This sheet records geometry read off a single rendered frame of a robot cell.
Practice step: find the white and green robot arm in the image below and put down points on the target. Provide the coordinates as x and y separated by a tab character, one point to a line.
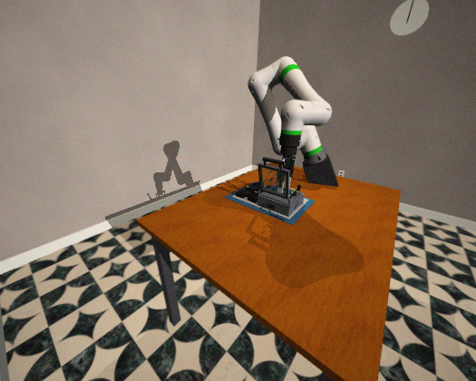
295	114

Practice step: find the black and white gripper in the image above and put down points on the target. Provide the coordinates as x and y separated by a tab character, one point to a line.
288	160

